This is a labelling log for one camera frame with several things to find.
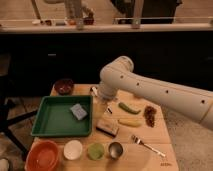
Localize blue grey sponge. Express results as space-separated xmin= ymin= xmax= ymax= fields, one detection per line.
xmin=70 ymin=104 xmax=87 ymax=120

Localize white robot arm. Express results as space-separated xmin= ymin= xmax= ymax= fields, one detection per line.
xmin=98 ymin=56 xmax=213 ymax=130

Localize dark purple bowl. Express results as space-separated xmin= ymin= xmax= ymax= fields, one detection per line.
xmin=54 ymin=78 xmax=74 ymax=95

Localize white small bowl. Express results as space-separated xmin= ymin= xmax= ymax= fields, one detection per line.
xmin=63 ymin=140 xmax=83 ymax=160

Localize orange bowl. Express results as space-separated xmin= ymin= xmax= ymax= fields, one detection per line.
xmin=25 ymin=140 xmax=59 ymax=171

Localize wooden block brush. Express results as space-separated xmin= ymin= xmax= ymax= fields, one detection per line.
xmin=96 ymin=120 xmax=119 ymax=137

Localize light green cup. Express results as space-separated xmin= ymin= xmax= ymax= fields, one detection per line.
xmin=87 ymin=143 xmax=105 ymax=160

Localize small metal cup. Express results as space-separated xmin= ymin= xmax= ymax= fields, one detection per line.
xmin=108 ymin=142 xmax=123 ymax=159

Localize silver fork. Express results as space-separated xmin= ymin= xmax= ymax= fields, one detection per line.
xmin=131 ymin=135 xmax=166 ymax=158

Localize green plastic tray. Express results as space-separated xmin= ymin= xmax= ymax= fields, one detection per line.
xmin=31 ymin=95 xmax=93 ymax=137

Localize dark red grapes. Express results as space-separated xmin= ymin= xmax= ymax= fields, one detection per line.
xmin=144 ymin=106 xmax=157 ymax=127

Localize dark counter cabinet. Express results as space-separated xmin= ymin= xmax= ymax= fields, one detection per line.
xmin=0 ymin=30 xmax=213 ymax=96

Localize black office chair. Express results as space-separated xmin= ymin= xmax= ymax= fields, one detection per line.
xmin=0 ymin=54 xmax=37 ymax=161

